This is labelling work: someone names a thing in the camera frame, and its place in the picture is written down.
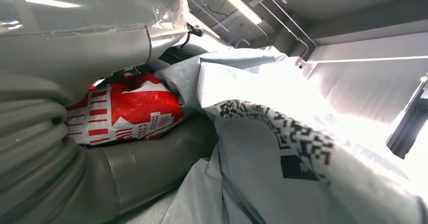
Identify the white parcel with red logos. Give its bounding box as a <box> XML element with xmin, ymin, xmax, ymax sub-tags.
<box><xmin>65</xmin><ymin>47</ymin><xmax>428</xmax><ymax>224</ymax></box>

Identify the ceiling strip light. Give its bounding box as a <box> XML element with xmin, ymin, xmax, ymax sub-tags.
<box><xmin>205</xmin><ymin>0</ymin><xmax>263</xmax><ymax>25</ymax></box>

